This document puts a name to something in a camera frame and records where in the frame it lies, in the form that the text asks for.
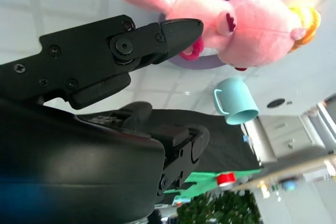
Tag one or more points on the white drawer cabinet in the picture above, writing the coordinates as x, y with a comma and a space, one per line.
283, 134

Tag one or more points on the black table grommet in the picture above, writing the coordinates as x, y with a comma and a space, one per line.
276, 103

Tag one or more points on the green leafy plant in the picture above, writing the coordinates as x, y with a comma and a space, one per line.
223, 208

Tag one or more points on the pink plush doll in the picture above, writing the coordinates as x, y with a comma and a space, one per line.
252, 30

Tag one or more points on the red tape roll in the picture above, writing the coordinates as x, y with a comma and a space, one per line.
225, 179

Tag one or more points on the light blue mug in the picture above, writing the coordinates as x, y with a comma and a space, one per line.
236, 100

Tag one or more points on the orange white pumpkin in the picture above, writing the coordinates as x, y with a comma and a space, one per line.
309, 22

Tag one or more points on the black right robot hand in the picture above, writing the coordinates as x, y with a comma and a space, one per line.
78, 161

